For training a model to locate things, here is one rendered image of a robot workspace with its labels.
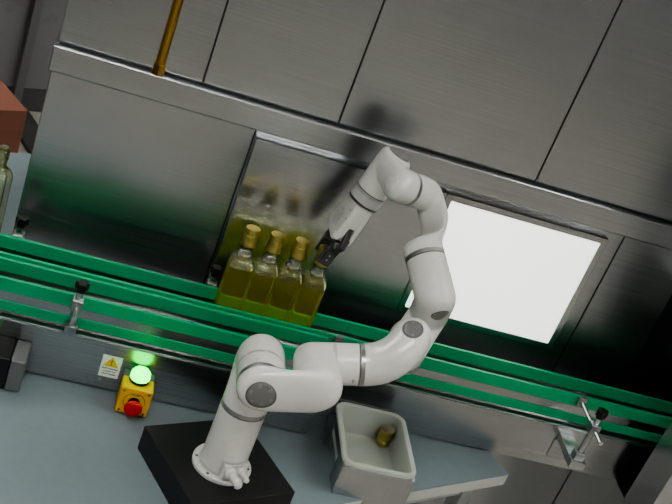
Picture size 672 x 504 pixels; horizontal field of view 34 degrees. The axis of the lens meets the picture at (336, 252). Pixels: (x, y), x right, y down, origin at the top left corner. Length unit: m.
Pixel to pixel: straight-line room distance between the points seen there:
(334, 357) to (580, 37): 0.93
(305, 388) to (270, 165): 0.65
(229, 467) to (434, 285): 0.55
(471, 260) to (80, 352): 0.96
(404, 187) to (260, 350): 0.47
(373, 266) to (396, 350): 0.56
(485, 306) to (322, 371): 0.80
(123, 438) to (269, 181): 0.66
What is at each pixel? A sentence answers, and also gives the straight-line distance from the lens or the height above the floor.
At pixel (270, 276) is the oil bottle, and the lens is 2.49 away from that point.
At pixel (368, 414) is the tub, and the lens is 2.60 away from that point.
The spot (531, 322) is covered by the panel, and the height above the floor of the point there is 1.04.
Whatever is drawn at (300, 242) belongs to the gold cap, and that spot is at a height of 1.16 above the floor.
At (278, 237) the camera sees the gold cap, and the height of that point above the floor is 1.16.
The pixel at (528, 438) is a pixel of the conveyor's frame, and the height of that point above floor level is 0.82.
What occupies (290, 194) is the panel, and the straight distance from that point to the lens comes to 2.55.
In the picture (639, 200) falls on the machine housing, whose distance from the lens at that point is 2.77.
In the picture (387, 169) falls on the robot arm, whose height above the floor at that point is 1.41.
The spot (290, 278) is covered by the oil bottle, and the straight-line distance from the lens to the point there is 2.49.
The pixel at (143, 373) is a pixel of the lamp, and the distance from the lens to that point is 2.42.
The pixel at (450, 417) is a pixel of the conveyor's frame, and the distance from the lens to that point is 2.73.
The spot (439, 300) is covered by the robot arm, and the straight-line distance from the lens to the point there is 2.22.
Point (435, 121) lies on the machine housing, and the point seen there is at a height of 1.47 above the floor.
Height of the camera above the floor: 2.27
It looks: 26 degrees down
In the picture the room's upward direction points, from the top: 22 degrees clockwise
